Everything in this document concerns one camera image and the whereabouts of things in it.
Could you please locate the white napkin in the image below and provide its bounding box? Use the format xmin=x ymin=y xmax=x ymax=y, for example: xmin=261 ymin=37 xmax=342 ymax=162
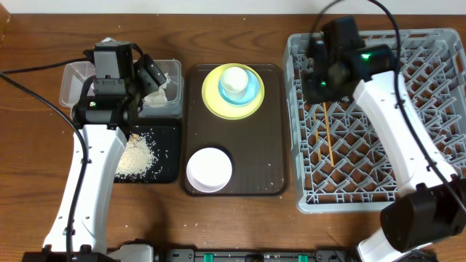
xmin=143 ymin=73 xmax=171 ymax=108

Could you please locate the wooden chopstick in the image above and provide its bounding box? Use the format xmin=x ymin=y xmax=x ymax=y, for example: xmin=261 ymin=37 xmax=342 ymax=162
xmin=323 ymin=102 xmax=334 ymax=167
xmin=313 ymin=112 xmax=322 ymax=162

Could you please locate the yellow plate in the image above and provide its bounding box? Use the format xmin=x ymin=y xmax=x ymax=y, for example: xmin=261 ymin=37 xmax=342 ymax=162
xmin=202 ymin=63 xmax=265 ymax=120

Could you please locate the light blue bowl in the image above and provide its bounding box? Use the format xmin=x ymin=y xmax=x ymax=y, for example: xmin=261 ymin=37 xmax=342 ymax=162
xmin=218 ymin=69 xmax=259 ymax=106

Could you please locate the white cup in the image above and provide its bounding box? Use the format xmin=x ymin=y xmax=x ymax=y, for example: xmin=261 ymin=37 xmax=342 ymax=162
xmin=221 ymin=67 xmax=249 ymax=94

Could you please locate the pink bowl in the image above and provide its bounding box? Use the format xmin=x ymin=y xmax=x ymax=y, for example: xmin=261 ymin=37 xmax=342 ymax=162
xmin=186 ymin=147 xmax=233 ymax=193

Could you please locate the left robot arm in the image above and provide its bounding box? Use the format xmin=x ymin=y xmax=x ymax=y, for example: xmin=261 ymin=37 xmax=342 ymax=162
xmin=23 ymin=51 xmax=165 ymax=261

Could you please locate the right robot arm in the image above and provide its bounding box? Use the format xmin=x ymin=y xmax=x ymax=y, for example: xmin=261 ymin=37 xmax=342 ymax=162
xmin=304 ymin=39 xmax=465 ymax=261

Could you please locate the grey dishwasher rack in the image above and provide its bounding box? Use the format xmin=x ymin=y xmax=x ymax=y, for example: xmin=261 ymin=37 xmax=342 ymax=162
xmin=283 ymin=28 xmax=465 ymax=214

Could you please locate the clear plastic bin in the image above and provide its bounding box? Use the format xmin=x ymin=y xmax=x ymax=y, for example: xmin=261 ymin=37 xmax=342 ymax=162
xmin=60 ymin=60 xmax=184 ymax=119

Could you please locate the black plastic bin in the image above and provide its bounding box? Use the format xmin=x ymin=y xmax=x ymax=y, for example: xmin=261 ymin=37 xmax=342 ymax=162
xmin=128 ymin=119 xmax=182 ymax=183

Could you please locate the pile of rice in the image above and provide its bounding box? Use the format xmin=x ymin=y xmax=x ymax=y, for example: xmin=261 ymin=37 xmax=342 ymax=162
xmin=115 ymin=132 xmax=167 ymax=183

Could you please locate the brown serving tray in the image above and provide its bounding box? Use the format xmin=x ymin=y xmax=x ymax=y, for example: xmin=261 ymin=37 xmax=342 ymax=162
xmin=182 ymin=64 xmax=289 ymax=197

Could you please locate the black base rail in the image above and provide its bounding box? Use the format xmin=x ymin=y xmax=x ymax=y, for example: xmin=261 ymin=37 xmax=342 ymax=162
xmin=165 ymin=248 xmax=359 ymax=262

